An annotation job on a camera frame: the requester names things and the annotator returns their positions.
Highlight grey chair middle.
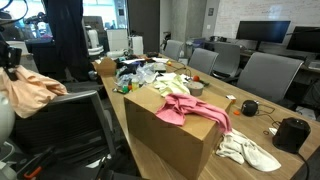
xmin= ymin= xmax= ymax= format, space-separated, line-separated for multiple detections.
xmin=188 ymin=48 xmax=218 ymax=75

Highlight grey far chair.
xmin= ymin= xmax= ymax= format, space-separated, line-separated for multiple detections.
xmin=163 ymin=40 xmax=183 ymax=60

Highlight white cloth on table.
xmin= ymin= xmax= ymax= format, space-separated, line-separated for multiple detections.
xmin=216 ymin=129 xmax=281 ymax=172

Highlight peach shirt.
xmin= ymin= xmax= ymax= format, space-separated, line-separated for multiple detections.
xmin=0 ymin=65 xmax=67 ymax=118

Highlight black monitor right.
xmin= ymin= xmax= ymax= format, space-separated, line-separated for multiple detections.
xmin=287 ymin=26 xmax=320 ymax=53

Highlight pink shirt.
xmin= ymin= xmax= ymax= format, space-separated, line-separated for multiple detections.
xmin=155 ymin=93 xmax=232 ymax=133

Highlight black round speaker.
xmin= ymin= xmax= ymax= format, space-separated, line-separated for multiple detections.
xmin=272 ymin=117 xmax=311 ymax=154

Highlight grey chair near right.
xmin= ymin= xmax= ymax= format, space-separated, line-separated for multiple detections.
xmin=237 ymin=52 xmax=303 ymax=105

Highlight large cardboard box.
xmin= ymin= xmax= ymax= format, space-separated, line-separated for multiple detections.
xmin=124 ymin=86 xmax=222 ymax=180

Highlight orange ball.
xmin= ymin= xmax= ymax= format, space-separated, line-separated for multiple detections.
xmin=193 ymin=75 xmax=200 ymax=82

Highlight small open cardboard box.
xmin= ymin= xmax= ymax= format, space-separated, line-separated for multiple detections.
xmin=93 ymin=57 xmax=116 ymax=77

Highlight black monitor left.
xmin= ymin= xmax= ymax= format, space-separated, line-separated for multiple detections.
xmin=236 ymin=21 xmax=290 ymax=51

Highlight orange black clamp left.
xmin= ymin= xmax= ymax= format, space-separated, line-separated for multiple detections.
xmin=19 ymin=150 xmax=55 ymax=180

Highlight crumpled clear plastic bags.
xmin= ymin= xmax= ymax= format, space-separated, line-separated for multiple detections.
xmin=116 ymin=63 xmax=159 ymax=86

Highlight grey mesh office chair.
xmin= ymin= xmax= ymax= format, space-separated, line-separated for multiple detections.
xmin=10 ymin=90 xmax=116 ymax=164

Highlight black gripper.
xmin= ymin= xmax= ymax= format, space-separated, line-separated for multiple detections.
xmin=0 ymin=41 xmax=22 ymax=81

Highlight small black speaker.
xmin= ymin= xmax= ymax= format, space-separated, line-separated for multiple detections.
xmin=241 ymin=100 xmax=258 ymax=117

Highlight black monitor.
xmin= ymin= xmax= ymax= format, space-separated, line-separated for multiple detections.
xmin=236 ymin=21 xmax=290 ymax=51
xmin=287 ymin=26 xmax=320 ymax=53

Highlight grey duct tape roll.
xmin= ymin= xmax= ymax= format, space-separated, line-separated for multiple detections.
xmin=187 ymin=81 xmax=204 ymax=96

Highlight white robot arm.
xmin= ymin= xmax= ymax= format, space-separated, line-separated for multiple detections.
xmin=0 ymin=41 xmax=21 ymax=180

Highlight light green towel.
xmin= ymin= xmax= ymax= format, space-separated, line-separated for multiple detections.
xmin=153 ymin=75 xmax=190 ymax=97

